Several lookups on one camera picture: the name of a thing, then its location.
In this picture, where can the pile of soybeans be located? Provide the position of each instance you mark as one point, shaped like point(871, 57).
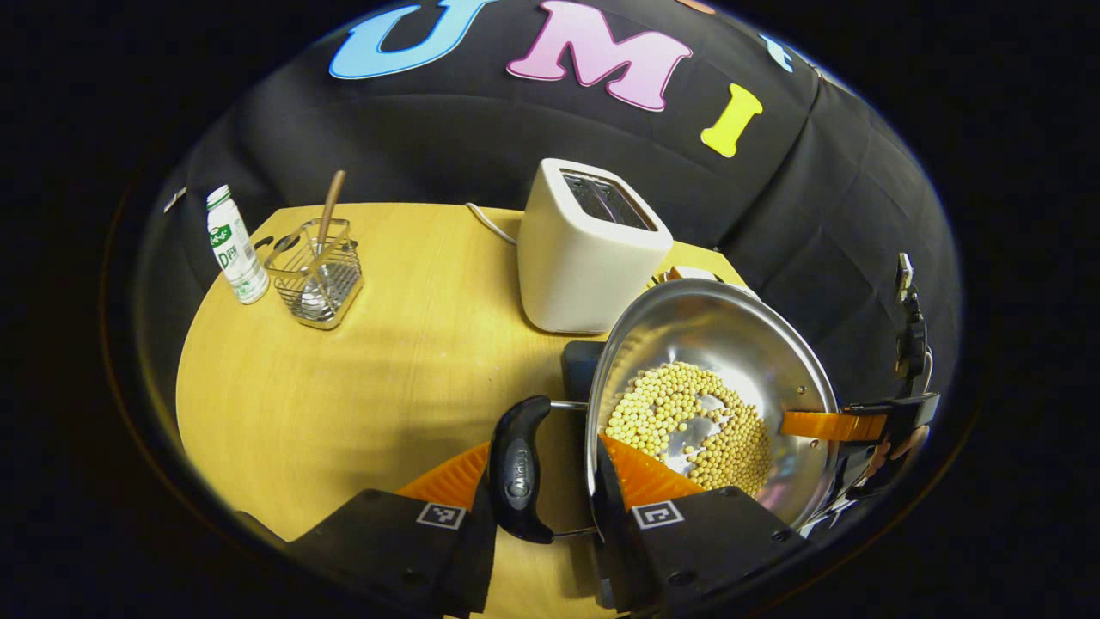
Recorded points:
point(662, 404)

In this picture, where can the black backdrop cloth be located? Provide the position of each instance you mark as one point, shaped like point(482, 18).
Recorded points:
point(481, 129)

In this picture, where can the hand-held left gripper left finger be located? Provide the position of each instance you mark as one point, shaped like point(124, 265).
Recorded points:
point(479, 572)

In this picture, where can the white toaster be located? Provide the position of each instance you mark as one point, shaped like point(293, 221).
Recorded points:
point(576, 275)

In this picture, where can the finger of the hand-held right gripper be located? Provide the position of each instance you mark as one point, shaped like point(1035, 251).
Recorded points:
point(829, 425)

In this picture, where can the white green-label plastic bottle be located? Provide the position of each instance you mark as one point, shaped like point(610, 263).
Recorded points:
point(236, 249)

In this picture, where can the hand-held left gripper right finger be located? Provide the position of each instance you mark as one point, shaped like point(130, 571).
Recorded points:
point(614, 537)

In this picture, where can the black induction cooktop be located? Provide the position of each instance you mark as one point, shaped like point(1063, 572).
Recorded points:
point(580, 370)

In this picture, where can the stainless steel pot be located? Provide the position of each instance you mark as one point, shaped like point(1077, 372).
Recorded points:
point(713, 331)

